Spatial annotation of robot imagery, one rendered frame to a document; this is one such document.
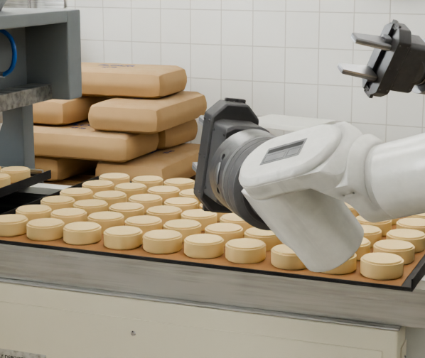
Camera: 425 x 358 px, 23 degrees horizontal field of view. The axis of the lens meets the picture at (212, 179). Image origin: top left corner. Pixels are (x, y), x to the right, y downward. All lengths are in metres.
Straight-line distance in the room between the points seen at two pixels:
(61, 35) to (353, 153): 1.07
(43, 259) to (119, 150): 3.86
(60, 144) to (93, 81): 0.39
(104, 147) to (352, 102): 1.42
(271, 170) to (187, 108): 4.62
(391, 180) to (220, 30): 5.21
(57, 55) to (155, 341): 0.70
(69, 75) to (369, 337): 0.85
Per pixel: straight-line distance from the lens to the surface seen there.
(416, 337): 1.30
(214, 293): 1.31
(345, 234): 0.95
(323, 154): 0.87
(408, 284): 1.20
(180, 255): 1.30
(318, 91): 5.83
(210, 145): 1.10
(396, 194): 0.86
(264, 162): 0.92
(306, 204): 0.92
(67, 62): 1.87
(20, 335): 1.45
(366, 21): 5.71
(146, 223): 1.37
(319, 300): 1.27
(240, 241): 1.28
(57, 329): 1.41
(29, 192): 1.74
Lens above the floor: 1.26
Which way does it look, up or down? 12 degrees down
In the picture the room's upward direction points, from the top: straight up
